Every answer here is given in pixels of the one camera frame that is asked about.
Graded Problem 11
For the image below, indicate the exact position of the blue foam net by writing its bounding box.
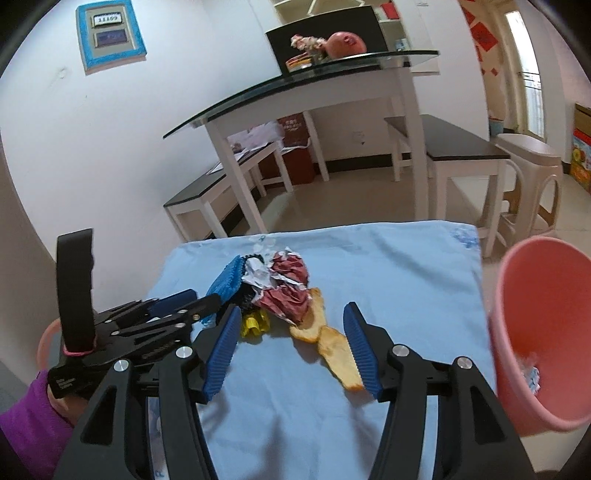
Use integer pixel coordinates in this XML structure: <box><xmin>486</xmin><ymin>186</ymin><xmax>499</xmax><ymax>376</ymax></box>
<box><xmin>205</xmin><ymin>255</ymin><xmax>245</xmax><ymax>315</ymax></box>

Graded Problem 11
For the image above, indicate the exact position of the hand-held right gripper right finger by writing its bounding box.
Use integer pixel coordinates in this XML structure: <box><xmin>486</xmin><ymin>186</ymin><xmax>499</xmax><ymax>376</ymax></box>
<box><xmin>342</xmin><ymin>302</ymin><xmax>539</xmax><ymax>480</ymax></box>

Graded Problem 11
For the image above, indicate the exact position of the orange fruit peel piece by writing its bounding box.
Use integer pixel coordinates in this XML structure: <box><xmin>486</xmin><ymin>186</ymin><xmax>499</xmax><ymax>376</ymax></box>
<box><xmin>318</xmin><ymin>325</ymin><xmax>365</xmax><ymax>392</ymax></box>
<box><xmin>289</xmin><ymin>288</ymin><xmax>326</xmax><ymax>343</ymax></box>

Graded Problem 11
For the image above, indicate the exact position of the beige plastic stool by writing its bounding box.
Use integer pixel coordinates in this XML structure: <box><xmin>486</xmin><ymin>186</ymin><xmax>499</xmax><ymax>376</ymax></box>
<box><xmin>482</xmin><ymin>134</ymin><xmax>564</xmax><ymax>259</ymax></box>

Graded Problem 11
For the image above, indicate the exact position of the red cardboard box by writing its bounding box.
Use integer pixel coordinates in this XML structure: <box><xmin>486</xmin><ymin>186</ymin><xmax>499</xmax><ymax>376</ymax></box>
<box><xmin>279</xmin><ymin>147</ymin><xmax>316</xmax><ymax>184</ymax></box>

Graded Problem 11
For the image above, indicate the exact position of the pink plastic basin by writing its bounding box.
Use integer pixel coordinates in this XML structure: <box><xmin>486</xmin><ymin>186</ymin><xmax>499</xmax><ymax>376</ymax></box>
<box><xmin>488</xmin><ymin>236</ymin><xmax>591</xmax><ymax>437</ymax></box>

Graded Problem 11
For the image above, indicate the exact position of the person's left hand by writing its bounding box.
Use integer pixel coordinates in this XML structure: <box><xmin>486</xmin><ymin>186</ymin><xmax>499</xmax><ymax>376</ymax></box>
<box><xmin>46</xmin><ymin>383</ymin><xmax>90</xmax><ymax>426</ymax></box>

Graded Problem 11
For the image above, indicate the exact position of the paper sheet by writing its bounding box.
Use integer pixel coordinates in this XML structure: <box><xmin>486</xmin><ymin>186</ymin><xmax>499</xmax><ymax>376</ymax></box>
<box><xmin>210</xmin><ymin>141</ymin><xmax>275</xmax><ymax>175</ymax></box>

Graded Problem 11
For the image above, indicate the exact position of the person's left forearm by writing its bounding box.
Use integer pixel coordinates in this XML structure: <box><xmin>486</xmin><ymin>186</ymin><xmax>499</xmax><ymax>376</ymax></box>
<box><xmin>0</xmin><ymin>369</ymin><xmax>77</xmax><ymax>480</ymax></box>

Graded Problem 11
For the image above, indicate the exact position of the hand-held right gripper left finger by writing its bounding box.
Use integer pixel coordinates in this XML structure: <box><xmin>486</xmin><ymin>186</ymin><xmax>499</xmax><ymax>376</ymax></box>
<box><xmin>53</xmin><ymin>305</ymin><xmax>243</xmax><ymax>480</ymax></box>

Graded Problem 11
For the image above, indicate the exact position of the printed fruit carton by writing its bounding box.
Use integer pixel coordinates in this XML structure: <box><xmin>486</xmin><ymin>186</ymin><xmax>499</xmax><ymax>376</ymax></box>
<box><xmin>569</xmin><ymin>104</ymin><xmax>591</xmax><ymax>195</ymax></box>

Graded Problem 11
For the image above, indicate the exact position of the black flat screen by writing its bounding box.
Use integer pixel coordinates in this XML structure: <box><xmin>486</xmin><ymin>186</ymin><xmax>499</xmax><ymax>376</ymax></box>
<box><xmin>264</xmin><ymin>6</ymin><xmax>387</xmax><ymax>72</ymax></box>

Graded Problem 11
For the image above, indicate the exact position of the black foam net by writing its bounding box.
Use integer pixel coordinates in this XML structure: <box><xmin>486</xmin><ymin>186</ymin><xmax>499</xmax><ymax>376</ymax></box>
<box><xmin>231</xmin><ymin>253</ymin><xmax>262</xmax><ymax>309</ymax></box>

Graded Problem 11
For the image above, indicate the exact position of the red-brown wrapper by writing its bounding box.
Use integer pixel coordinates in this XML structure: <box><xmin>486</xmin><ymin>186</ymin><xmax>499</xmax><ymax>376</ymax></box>
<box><xmin>242</xmin><ymin>248</ymin><xmax>314</xmax><ymax>326</ymax></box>

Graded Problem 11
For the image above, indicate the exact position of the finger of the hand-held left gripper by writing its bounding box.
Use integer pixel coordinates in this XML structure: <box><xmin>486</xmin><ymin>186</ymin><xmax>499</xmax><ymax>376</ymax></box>
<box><xmin>111</xmin><ymin>294</ymin><xmax>222</xmax><ymax>342</ymax></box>
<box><xmin>99</xmin><ymin>289</ymin><xmax>198</xmax><ymax>324</ymax></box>

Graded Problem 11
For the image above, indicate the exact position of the balcony door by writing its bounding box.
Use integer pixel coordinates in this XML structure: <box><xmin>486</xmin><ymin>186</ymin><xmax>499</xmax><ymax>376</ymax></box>
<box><xmin>501</xmin><ymin>7</ymin><xmax>546</xmax><ymax>139</ymax></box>

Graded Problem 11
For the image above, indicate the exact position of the red pomegranate ornament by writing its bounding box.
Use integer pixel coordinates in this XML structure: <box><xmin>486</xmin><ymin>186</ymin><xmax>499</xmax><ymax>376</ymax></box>
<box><xmin>324</xmin><ymin>31</ymin><xmax>368</xmax><ymax>60</ymax></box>

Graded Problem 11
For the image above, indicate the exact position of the blue floral cloth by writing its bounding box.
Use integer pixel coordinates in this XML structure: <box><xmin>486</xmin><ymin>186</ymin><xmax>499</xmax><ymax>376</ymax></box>
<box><xmin>139</xmin><ymin>220</ymin><xmax>497</xmax><ymax>480</ymax></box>

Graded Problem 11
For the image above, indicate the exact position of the brown paper gift bag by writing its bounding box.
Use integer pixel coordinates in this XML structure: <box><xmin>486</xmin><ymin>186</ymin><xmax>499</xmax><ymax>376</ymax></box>
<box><xmin>277</xmin><ymin>115</ymin><xmax>309</xmax><ymax>148</ymax></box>

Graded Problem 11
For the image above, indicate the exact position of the pale plastic bag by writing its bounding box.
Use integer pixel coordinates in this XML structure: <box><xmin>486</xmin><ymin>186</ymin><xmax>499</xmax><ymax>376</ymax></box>
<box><xmin>228</xmin><ymin>122</ymin><xmax>284</xmax><ymax>151</ymax></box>

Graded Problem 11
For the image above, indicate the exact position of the yellow wrapper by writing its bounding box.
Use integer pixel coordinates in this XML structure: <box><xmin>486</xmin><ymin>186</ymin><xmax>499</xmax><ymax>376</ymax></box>
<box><xmin>240</xmin><ymin>309</ymin><xmax>271</xmax><ymax>340</ymax></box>

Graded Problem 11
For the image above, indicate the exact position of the blue-framed meter box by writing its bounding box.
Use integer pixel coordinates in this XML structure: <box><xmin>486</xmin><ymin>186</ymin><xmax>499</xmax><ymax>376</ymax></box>
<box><xmin>75</xmin><ymin>0</ymin><xmax>148</xmax><ymax>72</ymax></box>

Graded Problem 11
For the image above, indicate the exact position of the glass-top white dining table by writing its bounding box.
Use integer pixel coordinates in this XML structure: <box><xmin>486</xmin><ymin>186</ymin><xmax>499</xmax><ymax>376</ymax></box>
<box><xmin>163</xmin><ymin>50</ymin><xmax>440</xmax><ymax>241</ymax></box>

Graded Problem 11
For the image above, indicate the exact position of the dark-top white bench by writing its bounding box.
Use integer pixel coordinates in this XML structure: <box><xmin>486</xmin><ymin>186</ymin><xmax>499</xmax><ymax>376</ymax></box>
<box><xmin>163</xmin><ymin>138</ymin><xmax>296</xmax><ymax>243</ymax></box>
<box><xmin>384</xmin><ymin>114</ymin><xmax>512</xmax><ymax>232</ymax></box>

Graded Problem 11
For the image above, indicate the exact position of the red diamond paper decoration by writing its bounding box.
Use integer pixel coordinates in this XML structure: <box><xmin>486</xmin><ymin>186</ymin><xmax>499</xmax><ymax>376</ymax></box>
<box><xmin>471</xmin><ymin>22</ymin><xmax>499</xmax><ymax>52</ymax></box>

